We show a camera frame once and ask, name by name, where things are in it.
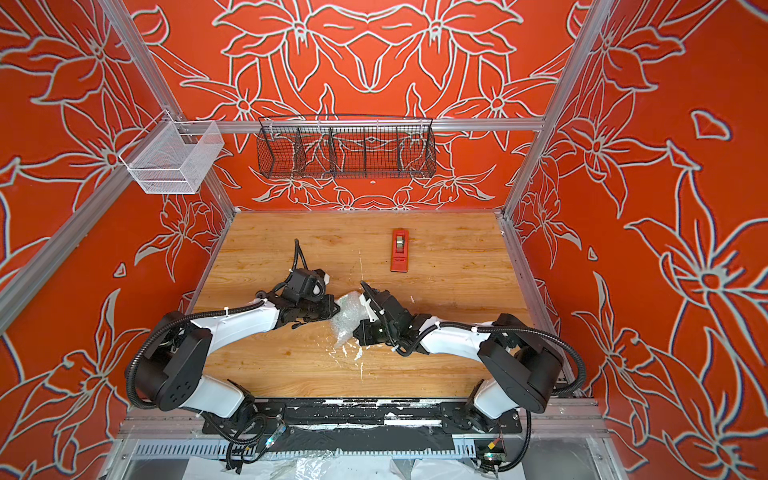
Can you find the pink bubble wrap sheet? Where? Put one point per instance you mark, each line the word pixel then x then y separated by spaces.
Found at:
pixel 353 310

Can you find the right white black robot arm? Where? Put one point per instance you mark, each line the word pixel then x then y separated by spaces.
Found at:
pixel 528 366

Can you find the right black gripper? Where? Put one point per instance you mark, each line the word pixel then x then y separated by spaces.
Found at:
pixel 367 335

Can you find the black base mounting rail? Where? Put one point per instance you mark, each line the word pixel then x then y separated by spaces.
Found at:
pixel 265 416

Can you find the red tape dispenser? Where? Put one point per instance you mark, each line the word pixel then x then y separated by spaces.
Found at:
pixel 399 251

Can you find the black wire wall basket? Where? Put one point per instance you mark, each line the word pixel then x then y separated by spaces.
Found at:
pixel 325 147

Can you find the clear plastic wall bin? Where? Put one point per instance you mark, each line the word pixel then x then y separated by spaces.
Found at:
pixel 168 161

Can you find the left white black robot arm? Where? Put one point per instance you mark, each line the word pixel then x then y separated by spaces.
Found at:
pixel 167 372

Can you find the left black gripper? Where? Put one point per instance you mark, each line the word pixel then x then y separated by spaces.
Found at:
pixel 329 311

